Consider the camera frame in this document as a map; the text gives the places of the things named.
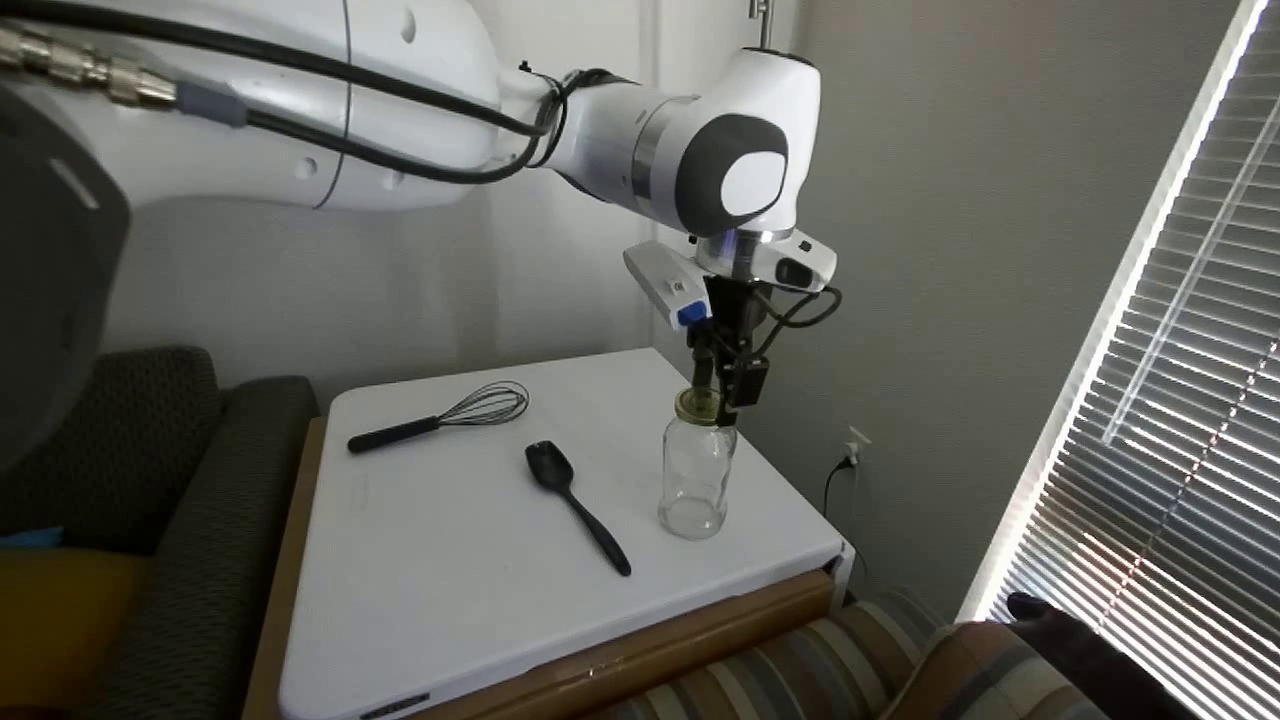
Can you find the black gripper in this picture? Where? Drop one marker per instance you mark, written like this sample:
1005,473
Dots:
711,343

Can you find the clear glass jar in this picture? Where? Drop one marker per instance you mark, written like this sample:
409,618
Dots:
699,461

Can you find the gold metal jar lid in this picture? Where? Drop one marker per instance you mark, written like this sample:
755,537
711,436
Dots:
699,406

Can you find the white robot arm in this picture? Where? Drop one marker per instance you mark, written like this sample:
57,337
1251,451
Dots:
371,106

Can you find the black silicone spatula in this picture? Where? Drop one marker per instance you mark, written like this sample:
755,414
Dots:
554,473

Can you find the striped cushion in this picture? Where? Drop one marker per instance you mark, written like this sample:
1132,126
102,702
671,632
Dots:
890,660

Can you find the white window blinds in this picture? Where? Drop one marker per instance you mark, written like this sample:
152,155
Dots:
1149,501

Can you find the dark grey sofa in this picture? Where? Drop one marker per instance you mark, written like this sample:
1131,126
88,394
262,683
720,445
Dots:
189,473

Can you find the yellow cushion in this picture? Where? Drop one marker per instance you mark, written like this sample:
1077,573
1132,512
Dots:
62,608

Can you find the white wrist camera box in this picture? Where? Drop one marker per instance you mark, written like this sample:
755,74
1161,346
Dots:
671,282

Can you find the wall outlet with plug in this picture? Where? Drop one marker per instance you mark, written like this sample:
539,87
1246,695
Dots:
848,467

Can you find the black handled wire whisk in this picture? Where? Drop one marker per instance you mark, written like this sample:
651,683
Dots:
499,402

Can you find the wooden table frame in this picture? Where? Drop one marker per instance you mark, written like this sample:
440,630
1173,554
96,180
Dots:
440,580

